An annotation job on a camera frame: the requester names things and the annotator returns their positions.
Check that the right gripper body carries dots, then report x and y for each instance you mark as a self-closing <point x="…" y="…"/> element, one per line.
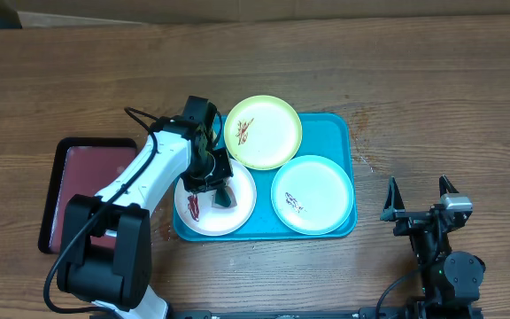
<point x="411" y="223"/>

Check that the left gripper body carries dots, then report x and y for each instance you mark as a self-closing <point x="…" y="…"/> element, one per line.
<point x="196" y="182"/>

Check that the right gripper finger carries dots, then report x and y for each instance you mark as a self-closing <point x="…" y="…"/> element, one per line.
<point x="445" y="186"/>
<point x="394" y="203"/>

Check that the green scouring sponge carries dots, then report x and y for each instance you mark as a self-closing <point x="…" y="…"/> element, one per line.
<point x="224" y="197"/>

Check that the white plate with red stain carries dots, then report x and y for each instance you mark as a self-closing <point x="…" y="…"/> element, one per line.
<point x="204" y="216"/>

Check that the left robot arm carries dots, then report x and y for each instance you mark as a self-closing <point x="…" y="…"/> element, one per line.
<point x="105" y="252"/>

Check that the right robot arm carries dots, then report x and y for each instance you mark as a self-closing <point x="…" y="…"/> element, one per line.
<point x="450" y="280"/>

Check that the teal plastic tray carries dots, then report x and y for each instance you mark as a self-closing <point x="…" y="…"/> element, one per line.
<point x="324" y="134"/>

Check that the black tray with red liner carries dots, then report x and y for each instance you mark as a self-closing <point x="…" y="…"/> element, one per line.
<point x="82" y="165"/>

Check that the yellow-green rimmed plate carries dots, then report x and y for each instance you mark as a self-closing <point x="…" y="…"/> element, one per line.
<point x="263" y="132"/>

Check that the light blue rimmed plate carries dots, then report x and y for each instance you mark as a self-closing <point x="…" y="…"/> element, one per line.
<point x="312" y="195"/>

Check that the cardboard panel at back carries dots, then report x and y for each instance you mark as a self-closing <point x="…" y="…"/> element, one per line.
<point x="23" y="13"/>

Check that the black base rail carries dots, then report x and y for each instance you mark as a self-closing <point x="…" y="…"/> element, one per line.
<point x="362" y="313"/>

